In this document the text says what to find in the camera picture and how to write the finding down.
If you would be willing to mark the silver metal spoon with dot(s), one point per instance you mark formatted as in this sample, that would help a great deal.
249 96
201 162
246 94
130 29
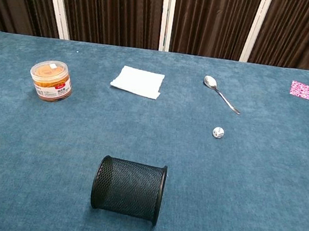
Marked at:
210 81

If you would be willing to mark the pink patterned card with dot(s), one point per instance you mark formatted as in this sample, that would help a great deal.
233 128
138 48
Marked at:
301 90

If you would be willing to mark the white folded paper napkin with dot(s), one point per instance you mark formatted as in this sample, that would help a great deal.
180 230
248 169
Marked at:
137 82

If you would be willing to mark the black mesh pen holder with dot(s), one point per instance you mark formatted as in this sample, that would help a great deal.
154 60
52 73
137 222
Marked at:
127 190

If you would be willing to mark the blue felt table cover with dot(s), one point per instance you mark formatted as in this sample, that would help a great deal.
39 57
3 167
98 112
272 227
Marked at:
52 135

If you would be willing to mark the small silver ball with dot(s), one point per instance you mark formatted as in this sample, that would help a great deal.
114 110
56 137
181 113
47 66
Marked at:
218 132

